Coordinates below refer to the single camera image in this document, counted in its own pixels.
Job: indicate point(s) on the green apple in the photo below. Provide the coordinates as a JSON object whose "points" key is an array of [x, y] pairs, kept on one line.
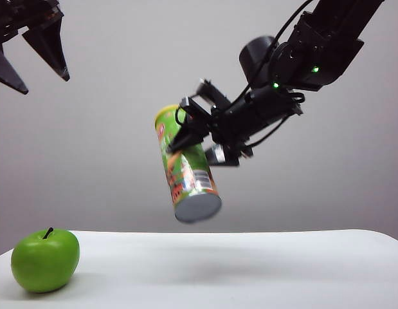
{"points": [[44, 262]]}

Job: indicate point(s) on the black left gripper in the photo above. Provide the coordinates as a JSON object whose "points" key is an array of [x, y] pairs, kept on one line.
{"points": [[25, 13]]}

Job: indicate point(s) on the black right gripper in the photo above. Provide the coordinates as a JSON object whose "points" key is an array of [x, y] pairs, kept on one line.
{"points": [[250, 116]]}

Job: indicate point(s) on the green chips can yellow lid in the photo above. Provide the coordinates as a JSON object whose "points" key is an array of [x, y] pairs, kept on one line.
{"points": [[189, 174]]}

